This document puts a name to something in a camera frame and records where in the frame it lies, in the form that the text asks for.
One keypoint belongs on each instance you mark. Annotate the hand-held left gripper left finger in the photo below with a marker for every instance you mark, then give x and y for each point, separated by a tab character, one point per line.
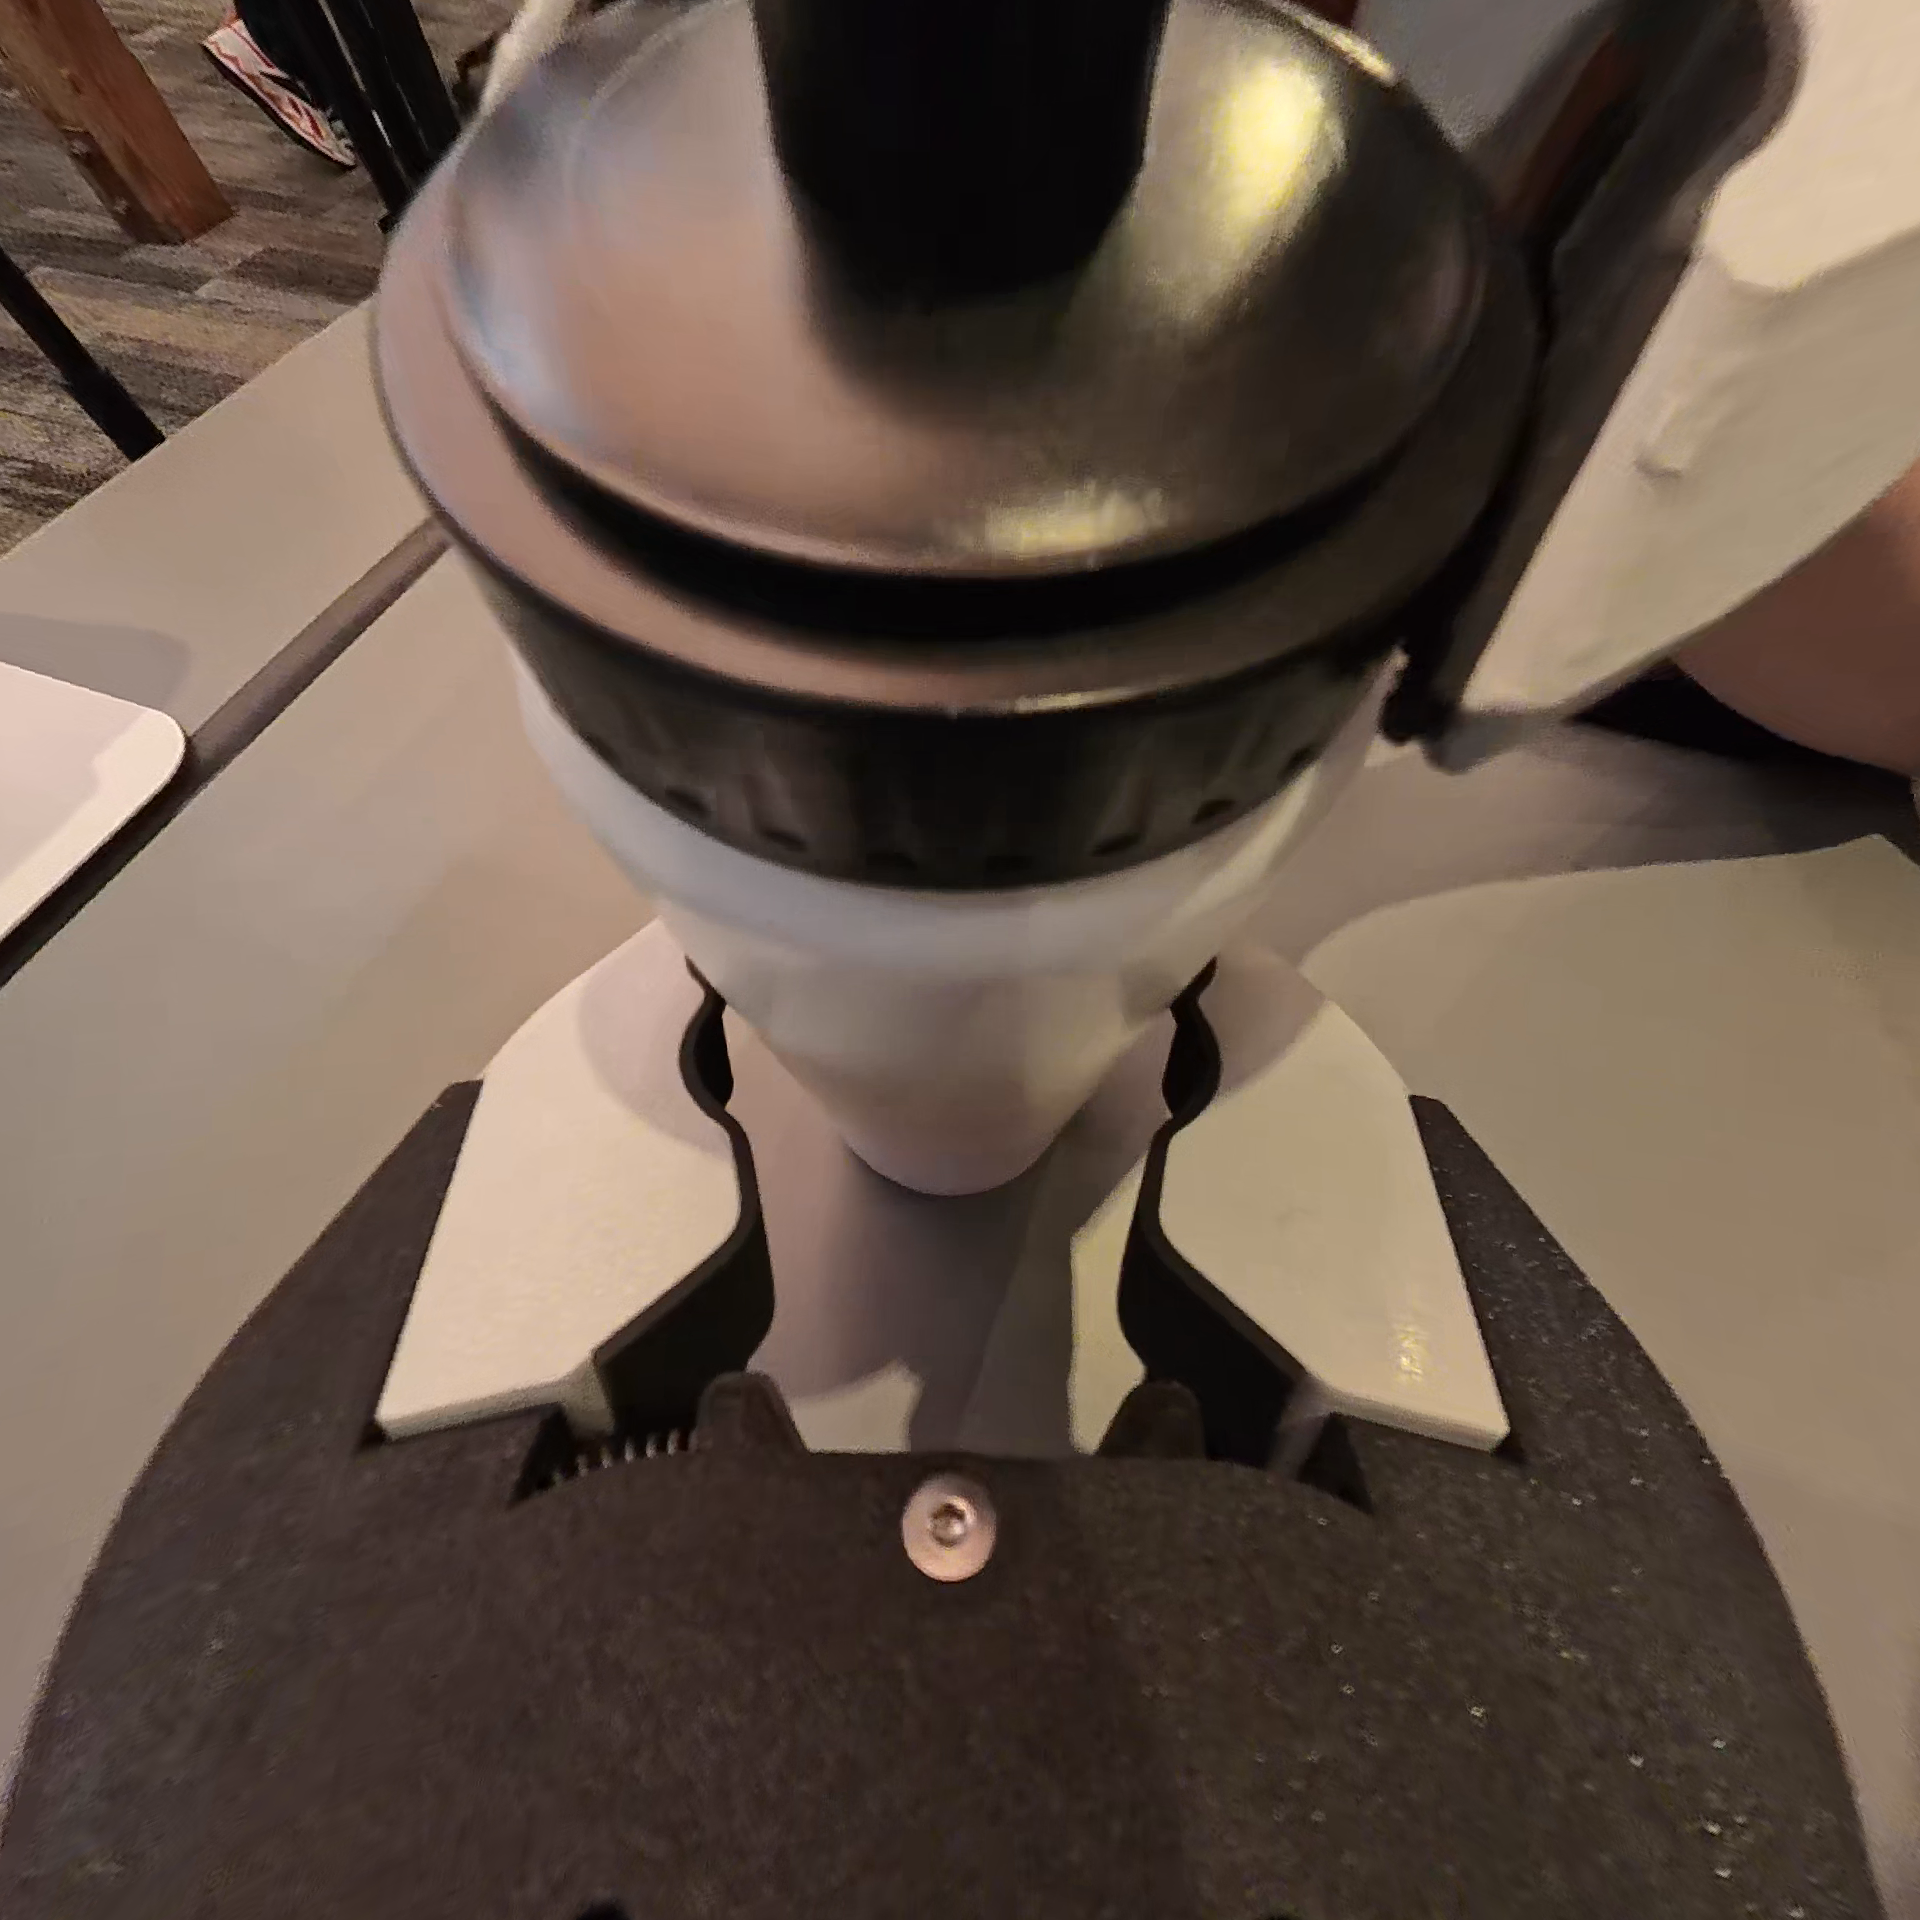
571	1231

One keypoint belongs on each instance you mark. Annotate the black framed sign easel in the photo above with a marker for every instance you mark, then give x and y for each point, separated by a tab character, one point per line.
392	105

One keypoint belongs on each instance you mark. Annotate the wooden post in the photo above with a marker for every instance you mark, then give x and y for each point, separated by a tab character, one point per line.
104	105

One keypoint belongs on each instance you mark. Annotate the person's right forearm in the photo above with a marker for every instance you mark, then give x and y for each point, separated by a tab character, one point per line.
1831	660

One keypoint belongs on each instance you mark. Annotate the black bottle lid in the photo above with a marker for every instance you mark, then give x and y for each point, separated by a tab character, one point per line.
960	495

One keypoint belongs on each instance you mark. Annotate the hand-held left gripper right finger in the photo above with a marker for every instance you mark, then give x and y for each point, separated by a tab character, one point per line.
1321	1245

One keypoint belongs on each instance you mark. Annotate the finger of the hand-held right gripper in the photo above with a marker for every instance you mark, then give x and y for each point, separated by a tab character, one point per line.
518	45
1634	180

